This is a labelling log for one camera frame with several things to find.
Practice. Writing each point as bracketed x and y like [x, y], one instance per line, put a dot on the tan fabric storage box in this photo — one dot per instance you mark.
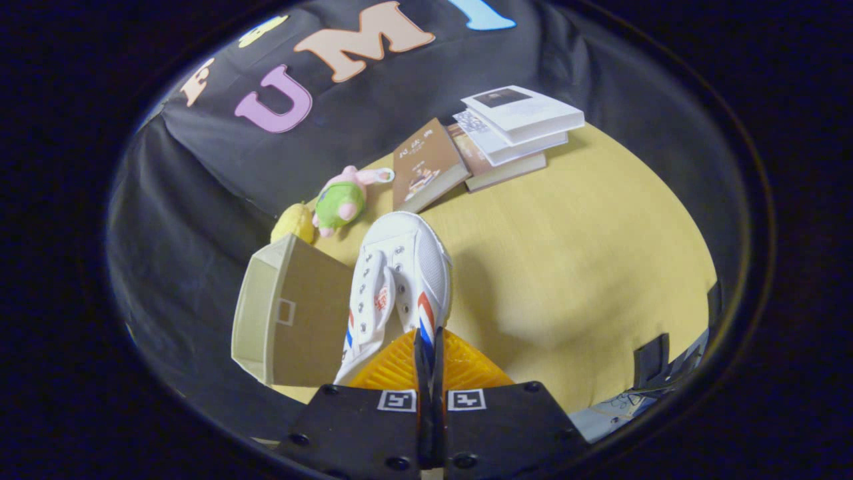
[313, 333]

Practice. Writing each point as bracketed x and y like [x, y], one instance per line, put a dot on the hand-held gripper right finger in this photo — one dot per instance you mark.
[506, 426]

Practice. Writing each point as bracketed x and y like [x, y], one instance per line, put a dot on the brown illustrated cover book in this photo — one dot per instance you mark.
[426, 163]

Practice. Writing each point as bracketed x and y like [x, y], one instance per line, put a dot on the black backdrop cloth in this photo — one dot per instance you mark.
[200, 200]

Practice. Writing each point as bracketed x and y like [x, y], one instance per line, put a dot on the pale blue cloth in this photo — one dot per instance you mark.
[620, 410]

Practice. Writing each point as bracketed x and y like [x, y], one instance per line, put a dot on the yellow plush toy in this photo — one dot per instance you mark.
[294, 223]

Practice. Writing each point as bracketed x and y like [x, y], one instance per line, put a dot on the white patterned cover book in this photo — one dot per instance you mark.
[493, 143]

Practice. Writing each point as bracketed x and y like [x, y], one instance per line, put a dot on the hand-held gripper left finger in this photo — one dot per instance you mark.
[360, 426]

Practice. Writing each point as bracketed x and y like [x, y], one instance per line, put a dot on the white canvas shoe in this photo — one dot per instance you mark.
[413, 253]

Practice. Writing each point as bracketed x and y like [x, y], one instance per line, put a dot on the green and pink plush toy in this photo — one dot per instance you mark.
[340, 200]

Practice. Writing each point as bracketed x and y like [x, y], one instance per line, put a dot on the thick white book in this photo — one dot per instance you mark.
[526, 110]

